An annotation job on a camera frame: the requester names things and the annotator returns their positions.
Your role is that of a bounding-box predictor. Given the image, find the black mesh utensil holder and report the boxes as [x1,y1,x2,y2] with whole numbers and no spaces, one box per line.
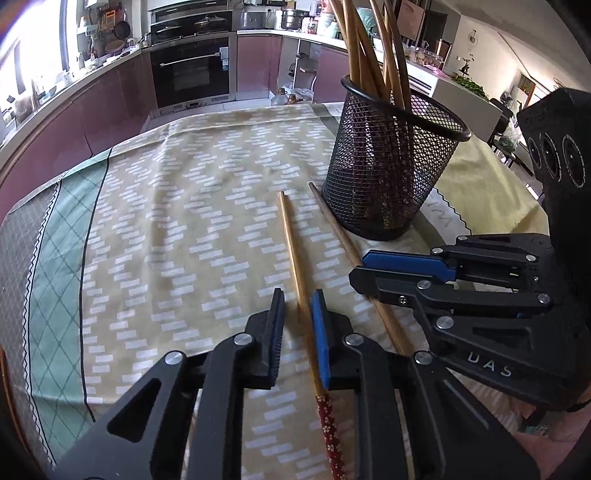
[322,75,472,241]

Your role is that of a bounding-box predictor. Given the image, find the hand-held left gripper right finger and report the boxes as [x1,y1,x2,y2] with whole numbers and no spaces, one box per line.
[311,289,541,480]

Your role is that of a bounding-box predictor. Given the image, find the pink kitchen cabinets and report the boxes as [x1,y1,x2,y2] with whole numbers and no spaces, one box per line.
[0,32,352,204]

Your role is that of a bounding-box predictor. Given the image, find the dark dining chair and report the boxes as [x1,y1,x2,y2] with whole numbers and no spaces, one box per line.
[488,97,517,155]

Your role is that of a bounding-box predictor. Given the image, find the glass bottles on floor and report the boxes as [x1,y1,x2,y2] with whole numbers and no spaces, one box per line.
[269,89,315,108]

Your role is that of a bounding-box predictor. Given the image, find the person's right forearm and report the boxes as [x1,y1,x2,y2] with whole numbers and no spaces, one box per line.
[547,399,591,435]

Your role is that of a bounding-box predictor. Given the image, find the green leafy plant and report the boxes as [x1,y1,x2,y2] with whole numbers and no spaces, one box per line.
[454,74,489,101]

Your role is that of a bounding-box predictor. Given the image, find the person's leg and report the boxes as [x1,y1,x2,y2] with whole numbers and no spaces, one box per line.
[512,427,591,480]

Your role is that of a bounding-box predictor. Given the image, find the yellow tablecloth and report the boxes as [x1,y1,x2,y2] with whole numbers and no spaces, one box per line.
[420,134,551,241]

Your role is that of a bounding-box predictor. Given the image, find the stainless steel pot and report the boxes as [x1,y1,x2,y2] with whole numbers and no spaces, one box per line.
[280,8,308,30]

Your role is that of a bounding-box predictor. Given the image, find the black built-in oven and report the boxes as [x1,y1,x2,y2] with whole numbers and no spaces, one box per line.
[149,36,232,110]

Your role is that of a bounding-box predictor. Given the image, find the silver metal box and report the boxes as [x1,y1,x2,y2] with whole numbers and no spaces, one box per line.
[239,11,269,31]

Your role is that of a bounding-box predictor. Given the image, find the beige patterned tablecloth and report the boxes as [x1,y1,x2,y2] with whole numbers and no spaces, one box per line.
[0,102,541,480]

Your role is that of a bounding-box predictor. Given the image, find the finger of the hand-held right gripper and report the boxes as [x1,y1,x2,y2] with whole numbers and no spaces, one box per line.
[361,234,555,294]
[348,265,578,409]

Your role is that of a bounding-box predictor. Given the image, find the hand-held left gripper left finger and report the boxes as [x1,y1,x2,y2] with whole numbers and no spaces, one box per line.
[51,287,287,480]

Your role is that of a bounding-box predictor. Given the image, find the wooden stool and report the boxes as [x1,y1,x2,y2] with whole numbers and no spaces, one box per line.
[287,59,320,89]

